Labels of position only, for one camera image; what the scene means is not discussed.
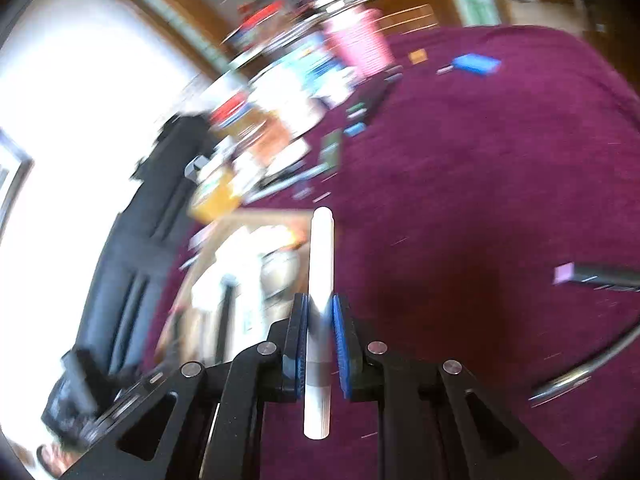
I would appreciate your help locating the silver grey pen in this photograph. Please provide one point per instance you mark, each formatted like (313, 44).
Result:
(275, 188)

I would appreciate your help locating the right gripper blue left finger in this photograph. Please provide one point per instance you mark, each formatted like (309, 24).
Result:
(294, 348)

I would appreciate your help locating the blue lighter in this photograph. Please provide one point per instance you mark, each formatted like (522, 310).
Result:
(476, 64)

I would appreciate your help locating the black markers pair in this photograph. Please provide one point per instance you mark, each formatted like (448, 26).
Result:
(368, 97)

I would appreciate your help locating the blue white tissue pack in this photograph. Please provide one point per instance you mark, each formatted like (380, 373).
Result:
(324, 75)

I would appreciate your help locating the green marker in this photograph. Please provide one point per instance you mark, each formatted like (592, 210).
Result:
(330, 150)

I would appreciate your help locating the purple velvet tablecloth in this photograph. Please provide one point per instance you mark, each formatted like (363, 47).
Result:
(453, 208)

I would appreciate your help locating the black marker pink cap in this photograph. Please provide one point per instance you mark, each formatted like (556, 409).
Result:
(597, 277)

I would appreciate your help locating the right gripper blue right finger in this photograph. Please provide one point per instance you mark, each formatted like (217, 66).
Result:
(347, 346)

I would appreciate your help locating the white marker tube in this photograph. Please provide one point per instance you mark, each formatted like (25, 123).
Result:
(317, 392)

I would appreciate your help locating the pink knitted cup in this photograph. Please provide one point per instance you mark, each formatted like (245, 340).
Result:
(358, 41)

